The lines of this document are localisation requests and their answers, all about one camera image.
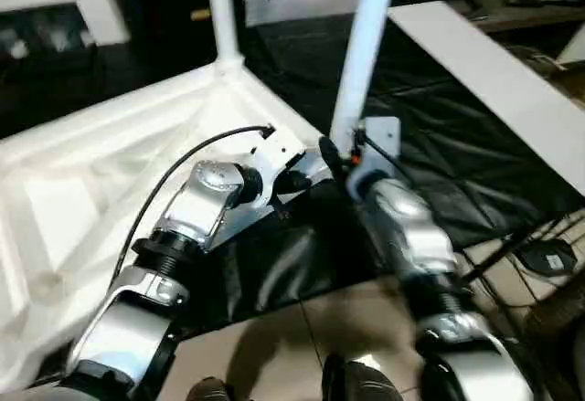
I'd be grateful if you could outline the white plastic table leg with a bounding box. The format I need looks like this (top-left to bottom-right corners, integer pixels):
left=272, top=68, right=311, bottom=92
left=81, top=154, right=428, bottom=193
left=329, top=0, right=401, bottom=146
left=203, top=0, right=246, bottom=78

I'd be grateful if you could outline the white plastic table top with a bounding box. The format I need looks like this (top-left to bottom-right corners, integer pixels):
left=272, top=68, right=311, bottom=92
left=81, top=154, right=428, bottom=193
left=0, top=51, right=342, bottom=379

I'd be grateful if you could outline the white flat board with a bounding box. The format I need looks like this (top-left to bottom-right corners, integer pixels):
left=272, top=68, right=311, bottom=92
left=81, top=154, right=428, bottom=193
left=387, top=1, right=585, bottom=201

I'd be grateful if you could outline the black stand leg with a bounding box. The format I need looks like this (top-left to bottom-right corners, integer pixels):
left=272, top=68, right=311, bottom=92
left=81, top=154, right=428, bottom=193
left=461, top=217, right=577, bottom=283

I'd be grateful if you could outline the black remote control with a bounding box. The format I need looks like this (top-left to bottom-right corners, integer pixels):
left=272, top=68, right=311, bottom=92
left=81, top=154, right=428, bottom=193
left=505, top=0, right=568, bottom=8

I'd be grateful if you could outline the white flat box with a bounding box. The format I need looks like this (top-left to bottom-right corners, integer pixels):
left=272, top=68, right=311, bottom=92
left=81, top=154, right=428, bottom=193
left=555, top=21, right=585, bottom=67

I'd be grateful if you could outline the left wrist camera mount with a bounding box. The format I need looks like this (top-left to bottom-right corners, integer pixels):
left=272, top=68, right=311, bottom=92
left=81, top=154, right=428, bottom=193
left=249, top=133, right=307, bottom=213

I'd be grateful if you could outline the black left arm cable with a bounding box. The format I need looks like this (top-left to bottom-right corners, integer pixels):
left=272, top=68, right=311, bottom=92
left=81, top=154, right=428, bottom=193
left=112, top=124, right=276, bottom=283

